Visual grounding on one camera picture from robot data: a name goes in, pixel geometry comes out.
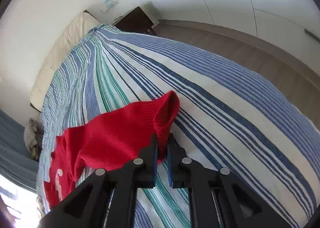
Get teal curtain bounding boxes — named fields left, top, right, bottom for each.
left=0, top=111, right=39, bottom=193

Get red knit sweater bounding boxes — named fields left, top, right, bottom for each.
left=44, top=91, right=180, bottom=209

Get white wardrobe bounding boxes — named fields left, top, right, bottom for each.
left=141, top=0, right=319, bottom=63

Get cream padded headboard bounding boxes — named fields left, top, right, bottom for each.
left=30, top=10, right=100, bottom=112

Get pile of clothes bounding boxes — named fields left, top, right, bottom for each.
left=23, top=118, right=42, bottom=161

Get white wall socket plate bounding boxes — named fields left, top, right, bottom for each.
left=100, top=0, right=118, bottom=14

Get dark wooden nightstand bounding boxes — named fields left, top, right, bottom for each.
left=114, top=6, right=156, bottom=35

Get striped blue green bedspread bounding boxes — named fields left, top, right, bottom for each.
left=37, top=24, right=319, bottom=227

